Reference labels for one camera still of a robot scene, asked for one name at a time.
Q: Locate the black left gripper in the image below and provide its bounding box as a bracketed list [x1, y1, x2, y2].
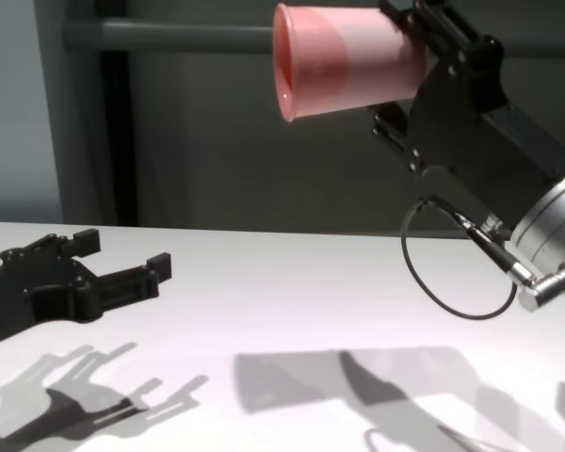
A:
[0, 227, 174, 352]

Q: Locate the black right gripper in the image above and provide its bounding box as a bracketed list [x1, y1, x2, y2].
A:
[367, 0, 565, 227]

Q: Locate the pink plastic cup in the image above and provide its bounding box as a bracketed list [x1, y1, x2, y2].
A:
[271, 2, 429, 124]

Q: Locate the dark vertical frame post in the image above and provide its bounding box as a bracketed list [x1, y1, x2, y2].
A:
[99, 46, 138, 226]

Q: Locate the thick grey horizontal rail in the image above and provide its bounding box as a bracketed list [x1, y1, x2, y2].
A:
[63, 16, 278, 51]

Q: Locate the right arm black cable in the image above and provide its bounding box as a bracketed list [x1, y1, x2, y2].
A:
[399, 195, 565, 321]

